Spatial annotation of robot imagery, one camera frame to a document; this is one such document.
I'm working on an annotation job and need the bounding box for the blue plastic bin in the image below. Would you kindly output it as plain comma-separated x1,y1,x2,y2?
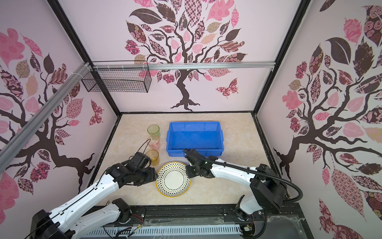
166,121,224,157

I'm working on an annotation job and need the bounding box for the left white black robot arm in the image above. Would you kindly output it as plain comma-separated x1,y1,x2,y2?
27,152,158,239

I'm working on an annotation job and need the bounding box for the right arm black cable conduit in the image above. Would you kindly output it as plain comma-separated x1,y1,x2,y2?
182,148,303,204

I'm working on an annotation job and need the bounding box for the aluminium left crossbar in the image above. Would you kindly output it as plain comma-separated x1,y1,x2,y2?
1,62,92,172

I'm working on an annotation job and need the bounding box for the pink translucent plastic cup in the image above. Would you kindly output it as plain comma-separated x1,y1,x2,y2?
147,135,161,150

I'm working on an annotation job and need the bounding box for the green translucent plastic cup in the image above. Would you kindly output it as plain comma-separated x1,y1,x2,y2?
147,124,161,137

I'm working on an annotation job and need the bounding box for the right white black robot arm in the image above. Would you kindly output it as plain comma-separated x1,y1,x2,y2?
183,149,287,221

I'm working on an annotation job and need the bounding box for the aluminium crossbar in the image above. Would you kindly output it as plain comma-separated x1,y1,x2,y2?
1,62,92,172
93,61,276,70

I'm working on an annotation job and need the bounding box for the aluminium back crossbar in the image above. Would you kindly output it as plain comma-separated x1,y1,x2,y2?
93,61,276,70

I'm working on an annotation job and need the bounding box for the white slotted cable duct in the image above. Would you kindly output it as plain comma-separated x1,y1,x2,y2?
81,225,242,239

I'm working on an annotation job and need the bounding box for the yellow translucent plastic cup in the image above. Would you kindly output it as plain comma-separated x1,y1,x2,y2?
145,149,160,166

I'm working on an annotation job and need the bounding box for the polka dot yellow-rimmed plate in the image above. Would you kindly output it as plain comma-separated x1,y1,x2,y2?
156,161,192,198

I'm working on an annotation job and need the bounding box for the black wire mesh basket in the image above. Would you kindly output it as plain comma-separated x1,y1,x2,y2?
81,60,152,93

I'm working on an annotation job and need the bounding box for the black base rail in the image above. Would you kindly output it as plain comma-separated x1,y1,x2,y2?
88,203,313,239

